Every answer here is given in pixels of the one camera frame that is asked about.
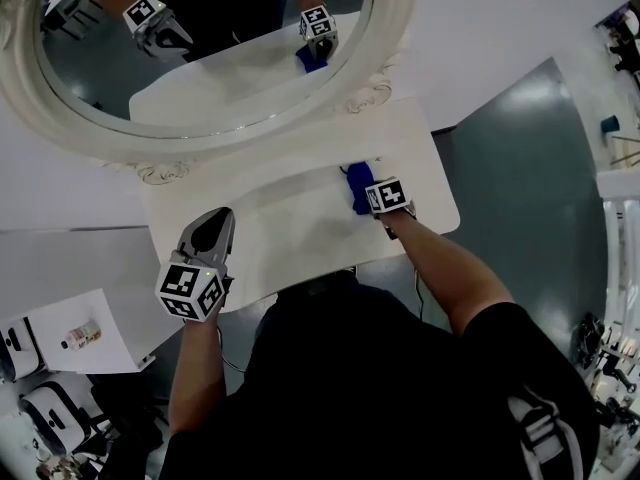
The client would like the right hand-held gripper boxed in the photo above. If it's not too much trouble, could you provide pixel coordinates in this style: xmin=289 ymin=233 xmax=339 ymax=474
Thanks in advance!
xmin=364 ymin=177 xmax=418 ymax=219

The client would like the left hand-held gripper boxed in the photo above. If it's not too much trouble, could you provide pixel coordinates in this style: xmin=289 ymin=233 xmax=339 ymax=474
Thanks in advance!
xmin=155 ymin=206 xmax=237 ymax=324

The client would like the blue cloth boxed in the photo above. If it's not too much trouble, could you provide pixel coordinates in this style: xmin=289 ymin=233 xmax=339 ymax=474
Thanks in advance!
xmin=339 ymin=161 xmax=376 ymax=217

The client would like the person's left forearm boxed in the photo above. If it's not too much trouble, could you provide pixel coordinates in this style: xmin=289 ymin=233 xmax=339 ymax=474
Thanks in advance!
xmin=167 ymin=312 xmax=229 ymax=437

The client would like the person's right forearm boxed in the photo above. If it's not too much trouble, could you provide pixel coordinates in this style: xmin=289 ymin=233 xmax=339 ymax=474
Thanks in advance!
xmin=382 ymin=210 xmax=516 ymax=337

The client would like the white dressing table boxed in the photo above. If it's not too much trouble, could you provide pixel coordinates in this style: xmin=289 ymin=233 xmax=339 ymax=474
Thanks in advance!
xmin=139 ymin=96 xmax=461 ymax=314

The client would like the oval white-framed mirror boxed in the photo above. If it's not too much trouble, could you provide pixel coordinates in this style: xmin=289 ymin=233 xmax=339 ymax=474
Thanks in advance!
xmin=0 ymin=0 xmax=421 ymax=187

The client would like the white side table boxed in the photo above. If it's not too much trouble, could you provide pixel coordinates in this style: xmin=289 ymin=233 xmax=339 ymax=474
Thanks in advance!
xmin=27 ymin=287 xmax=156 ymax=375

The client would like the clear plastic bottle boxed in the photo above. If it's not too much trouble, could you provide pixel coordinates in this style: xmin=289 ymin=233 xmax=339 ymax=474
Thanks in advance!
xmin=60 ymin=319 xmax=104 ymax=352

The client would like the person's black clothing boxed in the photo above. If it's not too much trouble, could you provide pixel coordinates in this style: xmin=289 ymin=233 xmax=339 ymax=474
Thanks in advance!
xmin=159 ymin=270 xmax=601 ymax=480

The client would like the white-backed black office chair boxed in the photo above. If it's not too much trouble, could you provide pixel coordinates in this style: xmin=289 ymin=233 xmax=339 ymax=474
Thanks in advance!
xmin=17 ymin=372 xmax=166 ymax=480
xmin=0 ymin=317 xmax=46 ymax=384

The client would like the black cable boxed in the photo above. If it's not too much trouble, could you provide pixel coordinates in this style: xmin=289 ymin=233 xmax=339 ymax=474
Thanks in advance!
xmin=215 ymin=325 xmax=249 ymax=373
xmin=412 ymin=267 xmax=426 ymax=322

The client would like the white slatted furniture frame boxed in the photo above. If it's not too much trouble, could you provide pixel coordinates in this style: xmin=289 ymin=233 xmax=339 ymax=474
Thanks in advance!
xmin=597 ymin=167 xmax=640 ymax=329

